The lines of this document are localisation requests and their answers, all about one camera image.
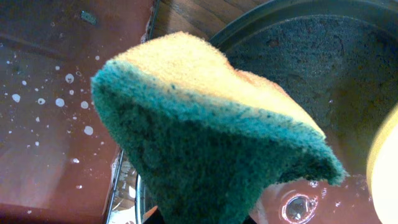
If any round black tray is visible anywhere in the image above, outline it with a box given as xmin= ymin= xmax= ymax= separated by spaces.
xmin=210 ymin=1 xmax=397 ymax=223

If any yellow plate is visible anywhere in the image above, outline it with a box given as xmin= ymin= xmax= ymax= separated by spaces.
xmin=366 ymin=107 xmax=397 ymax=224

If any green orange sponge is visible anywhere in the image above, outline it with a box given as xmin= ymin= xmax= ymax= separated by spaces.
xmin=91 ymin=32 xmax=347 ymax=223

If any rectangular black tray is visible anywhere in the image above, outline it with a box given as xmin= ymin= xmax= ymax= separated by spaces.
xmin=1 ymin=0 xmax=158 ymax=223

